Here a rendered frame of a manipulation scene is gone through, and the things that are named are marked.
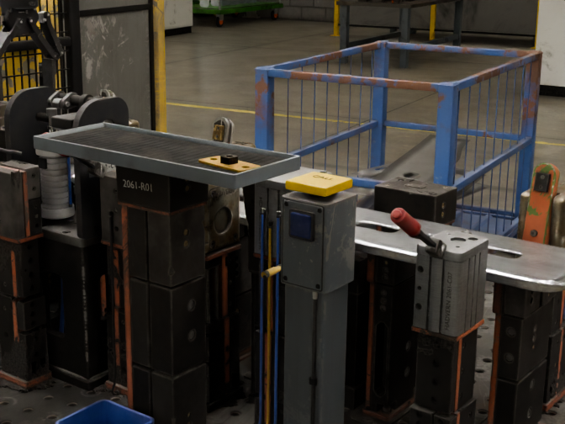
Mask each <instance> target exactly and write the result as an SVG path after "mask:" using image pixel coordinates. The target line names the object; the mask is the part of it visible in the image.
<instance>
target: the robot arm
mask: <svg viewBox="0 0 565 424"><path fill-rule="evenodd" d="M38 6H39V0H0V7H1V9H2V14H1V16H0V25H2V24H3V28H2V29H1V31H0V60H1V58H2V56H3V54H4V52H5V50H6V49H7V47H8V45H9V43H10V41H11V40H12V39H13V38H14V37H15V36H21V35H29V36H30V37H31V38H32V40H33V41H34V42H35V44H37V46H38V47H39V49H40V50H41V52H42V53H43V54H44V56H45V57H46V58H42V67H43V83H44V86H46V87H52V88H54V89H55V75H56V60H59V59H60V56H63V55H64V51H63V49H62V47H61V43H60V41H59V39H58V37H57V35H56V32H55V30H54V27H53V25H52V23H51V19H50V12H47V11H39V12H38V13H37V7H38ZM38 21H39V22H40V27H41V28H42V31H43V33H44V35H45V37H44V36H43V35H42V34H41V30H40V28H39V27H38V26H37V22H38ZM0 101H3V75H2V66H0Z"/></svg>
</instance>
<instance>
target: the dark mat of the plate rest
mask: <svg viewBox="0 0 565 424"><path fill-rule="evenodd" d="M49 139H53V140H61V141H66V142H71V143H75V144H79V145H84V146H92V147H97V148H101V149H105V150H110V151H118V152H123V153H127V154H131V155H136V156H144V157H149V158H153V159H158V160H163V161H167V162H175V163H179V164H184V165H189V166H193V167H201V168H206V169H210V170H215V171H219V172H227V173H232V174H236V173H238V172H233V171H230V170H226V169H223V168H219V167H213V166H210V165H206V164H202V163H200V162H198V160H199V159H203V158H207V157H212V156H223V155H229V154H231V155H235V156H238V161H242V162H248V163H252V164H256V165H259V166H265V165H267V164H271V163H274V162H279V161H282V160H285V158H281V157H275V156H266V155H262V154H256V153H251V152H246V151H237V150H232V149H227V148H223V147H217V146H209V145H204V144H198V143H193V142H189V141H184V140H174V139H170V138H165V137H160V136H155V135H146V134H141V133H135V132H131V131H126V130H116V129H112V128H107V127H102V128H97V129H93V130H85V131H81V132H77V133H72V134H68V135H60V136H55V137H51V138H49Z"/></svg>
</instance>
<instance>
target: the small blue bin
mask: <svg viewBox="0 0 565 424"><path fill-rule="evenodd" d="M154 423H155V420H154V418H153V417H151V416H147V415H145V414H143V413H140V412H138V411H134V410H132V409H130V408H128V407H125V406H123V405H120V404H117V403H115V402H112V401H111V400H98V401H96V402H94V403H92V404H91V405H88V406H86V407H84V408H82V409H80V410H79V411H76V412H74V413H72V414H70V415H69V416H66V417H64V418H62V419H60V420H58V421H57V422H56V423H55V424H154Z"/></svg>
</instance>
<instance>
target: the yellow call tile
mask: <svg viewBox="0 0 565 424"><path fill-rule="evenodd" d="M351 187H352V179H351V178H344V177H340V176H335V175H330V174H325V173H321V172H310V173H307V174H304V175H302V176H298V177H295V178H291V179H289V180H286V189H288V190H293V191H298V192H302V193H308V194H309V196H310V197H314V198H325V197H329V196H330V195H332V194H334V193H338V192H340V191H343V190H346V189H348V188H351Z"/></svg>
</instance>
